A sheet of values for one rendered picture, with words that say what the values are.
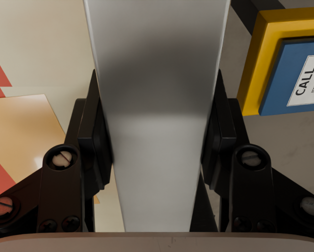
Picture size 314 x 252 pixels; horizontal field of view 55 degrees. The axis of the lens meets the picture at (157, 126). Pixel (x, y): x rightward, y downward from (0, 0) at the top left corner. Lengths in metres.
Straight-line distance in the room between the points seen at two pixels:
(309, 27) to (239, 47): 1.22
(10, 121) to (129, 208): 0.08
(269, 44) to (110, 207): 0.22
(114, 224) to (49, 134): 0.11
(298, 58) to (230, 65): 1.27
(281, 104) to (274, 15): 0.10
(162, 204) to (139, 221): 0.02
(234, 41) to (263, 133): 0.78
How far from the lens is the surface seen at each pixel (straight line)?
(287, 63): 0.34
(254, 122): 1.98
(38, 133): 0.18
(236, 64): 1.62
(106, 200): 0.23
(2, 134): 0.18
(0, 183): 0.23
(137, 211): 0.16
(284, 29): 0.34
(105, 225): 0.26
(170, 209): 0.16
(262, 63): 0.35
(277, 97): 0.37
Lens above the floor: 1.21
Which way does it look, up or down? 43 degrees down
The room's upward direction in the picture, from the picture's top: 169 degrees clockwise
